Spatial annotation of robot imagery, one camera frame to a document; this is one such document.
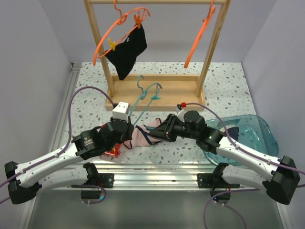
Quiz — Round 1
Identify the navy underwear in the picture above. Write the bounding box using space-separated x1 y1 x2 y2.
217 122 239 141

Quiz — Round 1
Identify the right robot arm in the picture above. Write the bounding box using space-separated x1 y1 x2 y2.
149 111 300 205

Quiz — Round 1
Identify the orange hanger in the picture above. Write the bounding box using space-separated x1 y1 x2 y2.
87 0 151 65
183 0 216 69

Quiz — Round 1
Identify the pink underwear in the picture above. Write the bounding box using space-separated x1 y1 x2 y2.
123 118 162 149

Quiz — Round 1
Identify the yellow clip on left hanger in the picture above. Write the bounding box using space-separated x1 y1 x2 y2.
108 38 117 51

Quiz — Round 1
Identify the black underwear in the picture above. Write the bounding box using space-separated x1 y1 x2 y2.
105 25 147 81

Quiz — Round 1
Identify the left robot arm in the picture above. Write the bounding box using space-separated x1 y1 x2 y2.
5 116 134 205

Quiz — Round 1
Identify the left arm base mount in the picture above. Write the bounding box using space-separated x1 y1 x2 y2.
71 163 114 188

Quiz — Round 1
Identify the orange clip on left hanger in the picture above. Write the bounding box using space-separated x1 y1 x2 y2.
134 14 142 29

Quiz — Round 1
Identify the wooden clothes rack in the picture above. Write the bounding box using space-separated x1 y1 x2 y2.
84 0 230 111

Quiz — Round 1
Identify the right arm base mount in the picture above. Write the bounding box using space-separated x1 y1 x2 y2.
197 163 240 190

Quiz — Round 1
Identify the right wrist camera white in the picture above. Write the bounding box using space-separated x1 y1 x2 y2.
175 102 187 122

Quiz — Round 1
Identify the teal hanger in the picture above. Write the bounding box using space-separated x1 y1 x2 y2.
128 75 163 127

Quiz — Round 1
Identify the teal clip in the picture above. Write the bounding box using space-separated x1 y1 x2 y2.
151 94 160 101

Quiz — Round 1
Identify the red bin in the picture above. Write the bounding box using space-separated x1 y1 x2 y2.
103 144 121 158

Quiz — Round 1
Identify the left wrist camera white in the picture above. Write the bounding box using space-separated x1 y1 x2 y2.
112 102 130 122

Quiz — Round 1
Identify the blue transparent tray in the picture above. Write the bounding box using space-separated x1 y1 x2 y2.
203 114 279 166

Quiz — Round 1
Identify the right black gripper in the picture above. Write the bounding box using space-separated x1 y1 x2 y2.
150 114 198 143

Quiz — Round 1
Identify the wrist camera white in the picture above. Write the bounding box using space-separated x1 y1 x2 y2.
175 102 187 122
112 102 130 122

